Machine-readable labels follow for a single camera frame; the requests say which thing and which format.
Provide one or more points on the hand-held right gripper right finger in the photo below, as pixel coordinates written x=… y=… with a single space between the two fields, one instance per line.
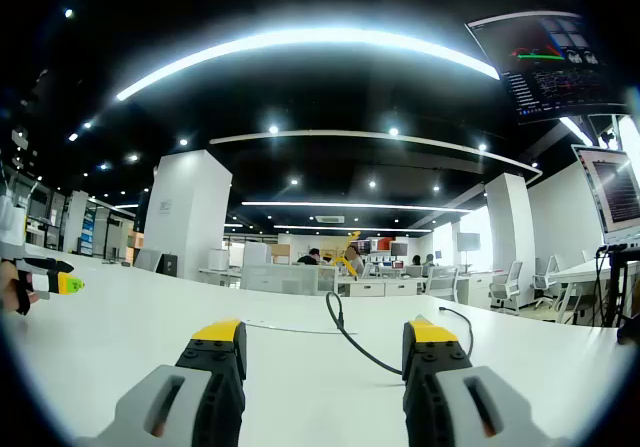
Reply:
x=445 y=397

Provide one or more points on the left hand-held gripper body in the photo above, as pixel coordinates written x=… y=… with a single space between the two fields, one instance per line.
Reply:
x=11 y=222

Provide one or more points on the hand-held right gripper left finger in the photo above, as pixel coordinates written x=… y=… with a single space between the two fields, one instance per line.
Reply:
x=200 y=397

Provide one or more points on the white desk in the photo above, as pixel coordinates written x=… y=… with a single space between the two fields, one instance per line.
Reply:
x=310 y=392

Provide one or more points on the person's left hand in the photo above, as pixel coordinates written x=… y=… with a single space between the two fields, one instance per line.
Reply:
x=9 y=282

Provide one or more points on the blue standing banner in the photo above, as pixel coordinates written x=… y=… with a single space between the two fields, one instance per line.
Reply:
x=87 y=237

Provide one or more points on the grey chair back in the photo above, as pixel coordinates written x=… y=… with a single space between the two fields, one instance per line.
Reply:
x=146 y=260

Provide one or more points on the black box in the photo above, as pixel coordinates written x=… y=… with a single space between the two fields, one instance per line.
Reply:
x=168 y=264

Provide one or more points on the white office chair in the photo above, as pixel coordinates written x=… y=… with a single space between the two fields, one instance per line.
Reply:
x=545 y=279
x=506 y=287

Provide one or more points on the small white appliance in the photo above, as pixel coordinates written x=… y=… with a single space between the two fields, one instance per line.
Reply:
x=218 y=259

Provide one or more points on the tall white appliance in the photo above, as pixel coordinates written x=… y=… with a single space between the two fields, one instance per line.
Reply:
x=256 y=255

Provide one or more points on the display on floor stand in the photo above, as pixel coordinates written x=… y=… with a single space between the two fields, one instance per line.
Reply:
x=468 y=241

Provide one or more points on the ceiling air vent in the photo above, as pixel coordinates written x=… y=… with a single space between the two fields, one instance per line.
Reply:
x=330 y=219

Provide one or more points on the straight ceiling light strip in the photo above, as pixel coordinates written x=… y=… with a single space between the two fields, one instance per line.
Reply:
x=350 y=205

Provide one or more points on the curved ceiling light strip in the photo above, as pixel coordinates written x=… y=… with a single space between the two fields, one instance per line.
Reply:
x=300 y=37

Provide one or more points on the hanging dark monitor screen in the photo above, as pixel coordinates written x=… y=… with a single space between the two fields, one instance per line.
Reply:
x=545 y=67

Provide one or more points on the black camera on mount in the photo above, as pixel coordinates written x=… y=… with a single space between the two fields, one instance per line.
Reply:
x=610 y=139

